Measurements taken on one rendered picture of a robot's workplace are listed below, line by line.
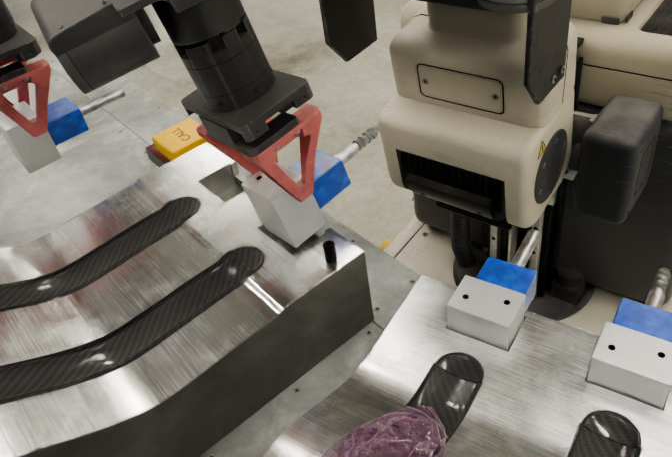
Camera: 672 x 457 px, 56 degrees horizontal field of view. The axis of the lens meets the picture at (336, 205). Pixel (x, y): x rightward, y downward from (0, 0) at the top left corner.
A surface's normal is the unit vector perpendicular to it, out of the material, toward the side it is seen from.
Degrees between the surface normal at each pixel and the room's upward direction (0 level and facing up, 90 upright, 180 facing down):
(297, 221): 82
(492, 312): 0
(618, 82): 90
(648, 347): 0
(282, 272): 0
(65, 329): 21
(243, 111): 12
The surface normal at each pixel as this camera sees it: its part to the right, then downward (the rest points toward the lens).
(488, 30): -0.57, 0.67
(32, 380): 0.24, -0.90
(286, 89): -0.33, -0.73
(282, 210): 0.61, 0.31
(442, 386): -0.02, -0.72
